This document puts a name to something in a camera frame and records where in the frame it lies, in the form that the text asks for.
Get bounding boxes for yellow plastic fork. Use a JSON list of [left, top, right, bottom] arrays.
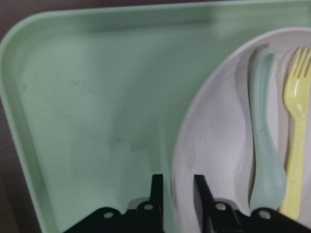
[[279, 48, 311, 220]]

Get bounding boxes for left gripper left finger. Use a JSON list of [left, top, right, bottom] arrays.
[[66, 174, 163, 233]]

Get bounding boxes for white round plate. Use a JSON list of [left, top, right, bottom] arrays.
[[171, 27, 311, 233]]

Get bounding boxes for green plastic spoon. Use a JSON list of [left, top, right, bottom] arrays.
[[248, 47, 286, 211]]

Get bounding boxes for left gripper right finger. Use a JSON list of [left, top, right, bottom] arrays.
[[194, 175, 311, 233]]

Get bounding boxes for light green tray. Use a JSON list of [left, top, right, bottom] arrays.
[[0, 0, 311, 233]]

